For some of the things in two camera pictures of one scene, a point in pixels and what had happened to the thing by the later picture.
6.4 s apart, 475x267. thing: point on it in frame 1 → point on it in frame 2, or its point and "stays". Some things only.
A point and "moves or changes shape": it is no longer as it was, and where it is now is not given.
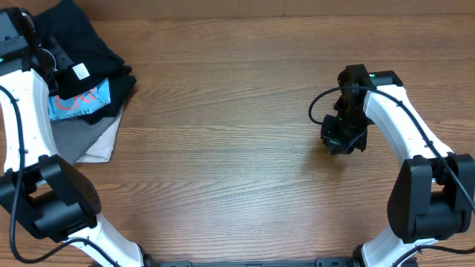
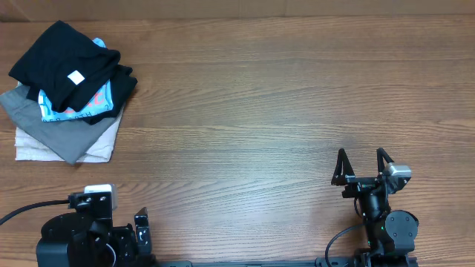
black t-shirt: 84,58 moves or changes shape
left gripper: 50,51 → 130,248
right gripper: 333,142 → 344,174
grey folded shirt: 73,136 stays
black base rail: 320,262 stays
